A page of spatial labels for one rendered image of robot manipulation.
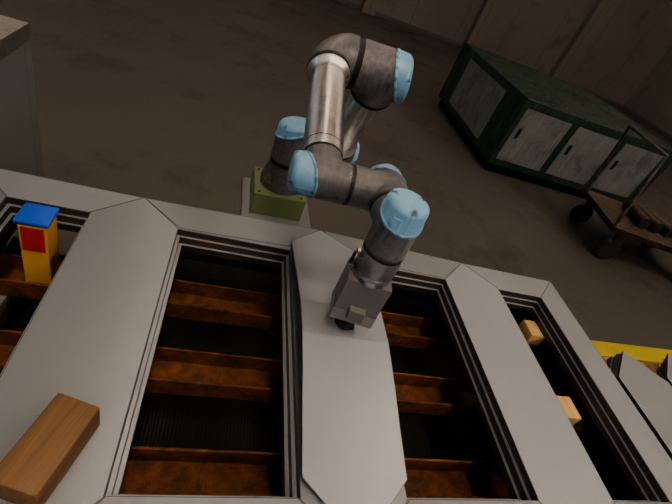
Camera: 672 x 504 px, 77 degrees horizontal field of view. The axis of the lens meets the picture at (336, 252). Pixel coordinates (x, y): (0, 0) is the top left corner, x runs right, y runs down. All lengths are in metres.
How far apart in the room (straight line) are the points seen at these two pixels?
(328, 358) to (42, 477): 0.44
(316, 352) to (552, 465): 0.52
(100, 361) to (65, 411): 0.12
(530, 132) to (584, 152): 0.71
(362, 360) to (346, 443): 0.16
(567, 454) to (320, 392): 0.54
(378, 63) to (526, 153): 3.92
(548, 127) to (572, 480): 4.08
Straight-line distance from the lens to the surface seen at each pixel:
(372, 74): 1.03
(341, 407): 0.78
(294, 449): 0.77
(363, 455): 0.77
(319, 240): 1.11
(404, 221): 0.66
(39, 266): 1.09
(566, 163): 5.17
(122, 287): 0.90
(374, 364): 0.83
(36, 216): 1.02
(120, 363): 0.79
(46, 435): 0.69
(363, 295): 0.76
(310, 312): 0.85
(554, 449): 1.05
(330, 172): 0.72
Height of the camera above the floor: 1.53
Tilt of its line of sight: 37 degrees down
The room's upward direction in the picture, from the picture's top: 24 degrees clockwise
